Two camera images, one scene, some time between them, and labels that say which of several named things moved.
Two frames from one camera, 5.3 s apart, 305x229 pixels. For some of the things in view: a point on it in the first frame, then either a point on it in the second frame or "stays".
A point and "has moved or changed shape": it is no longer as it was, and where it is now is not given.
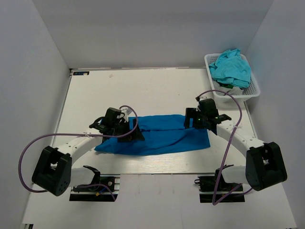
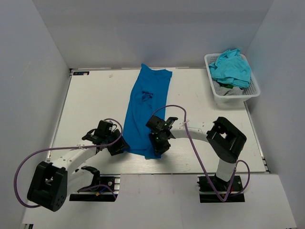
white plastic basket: [252, 90] stays
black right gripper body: [192, 120] → [157, 146]
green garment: [226, 85] stays
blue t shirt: [161, 133] has moved or changed shape
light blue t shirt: [231, 67] stays
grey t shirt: [234, 91] stays
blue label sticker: [80, 73] stays
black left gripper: [127, 131] → [118, 146]
